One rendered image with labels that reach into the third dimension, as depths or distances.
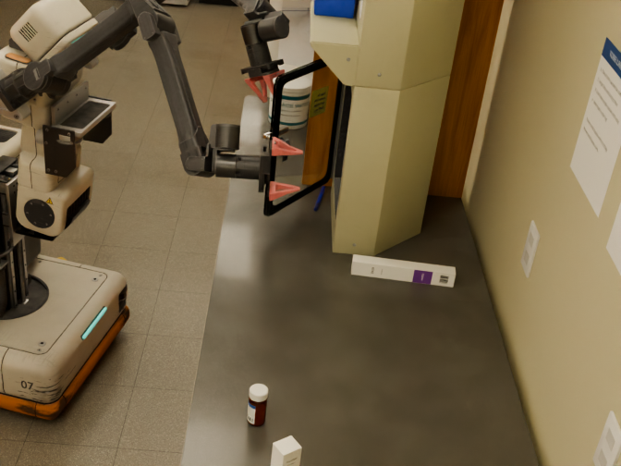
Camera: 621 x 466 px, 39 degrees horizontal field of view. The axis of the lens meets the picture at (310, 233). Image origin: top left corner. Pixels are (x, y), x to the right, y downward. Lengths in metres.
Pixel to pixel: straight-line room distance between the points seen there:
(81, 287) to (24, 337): 0.33
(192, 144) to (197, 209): 2.21
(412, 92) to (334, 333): 0.61
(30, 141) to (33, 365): 0.72
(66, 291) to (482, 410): 1.81
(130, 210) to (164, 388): 1.29
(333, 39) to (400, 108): 0.23
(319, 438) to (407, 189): 0.81
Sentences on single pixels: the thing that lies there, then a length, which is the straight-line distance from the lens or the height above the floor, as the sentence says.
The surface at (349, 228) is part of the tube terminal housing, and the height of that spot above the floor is 1.02.
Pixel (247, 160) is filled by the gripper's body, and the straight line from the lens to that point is 2.10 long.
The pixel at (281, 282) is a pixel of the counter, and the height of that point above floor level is 0.94.
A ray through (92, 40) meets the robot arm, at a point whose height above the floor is 1.38.
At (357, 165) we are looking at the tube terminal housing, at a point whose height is 1.20.
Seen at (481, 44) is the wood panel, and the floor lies 1.42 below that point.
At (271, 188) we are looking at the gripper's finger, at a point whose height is 1.17.
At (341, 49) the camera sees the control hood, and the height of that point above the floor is 1.50.
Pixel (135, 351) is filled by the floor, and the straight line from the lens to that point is 3.45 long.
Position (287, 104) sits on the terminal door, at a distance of 2.26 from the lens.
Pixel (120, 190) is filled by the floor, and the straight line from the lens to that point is 4.50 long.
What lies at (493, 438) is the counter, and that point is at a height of 0.94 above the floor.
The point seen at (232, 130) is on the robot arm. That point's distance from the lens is 2.10.
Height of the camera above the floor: 2.19
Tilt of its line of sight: 31 degrees down
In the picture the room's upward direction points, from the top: 7 degrees clockwise
